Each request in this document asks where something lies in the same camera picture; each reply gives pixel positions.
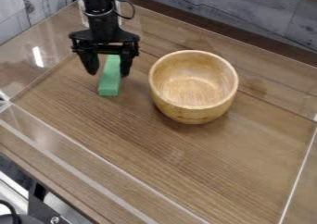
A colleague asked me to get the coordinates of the round wooden bowl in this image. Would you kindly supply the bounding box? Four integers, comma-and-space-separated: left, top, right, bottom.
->
148, 50, 239, 124

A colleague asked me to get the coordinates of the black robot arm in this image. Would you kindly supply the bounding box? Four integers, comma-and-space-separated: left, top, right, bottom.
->
68, 0, 140, 77

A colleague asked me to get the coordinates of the green rectangular stick block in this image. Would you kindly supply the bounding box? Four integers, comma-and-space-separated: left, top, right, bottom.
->
97, 55, 121, 96

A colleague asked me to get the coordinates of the black metal table bracket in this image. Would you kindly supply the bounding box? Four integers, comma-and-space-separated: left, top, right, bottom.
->
26, 182, 70, 224

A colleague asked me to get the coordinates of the black cable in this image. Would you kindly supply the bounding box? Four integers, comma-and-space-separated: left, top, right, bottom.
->
0, 199, 20, 224

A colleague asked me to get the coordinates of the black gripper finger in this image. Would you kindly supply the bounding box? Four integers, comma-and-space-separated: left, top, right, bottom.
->
77, 50, 99, 75
120, 52, 133, 77

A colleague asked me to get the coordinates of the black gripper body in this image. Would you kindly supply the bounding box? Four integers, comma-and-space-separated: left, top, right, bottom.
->
69, 10, 140, 57

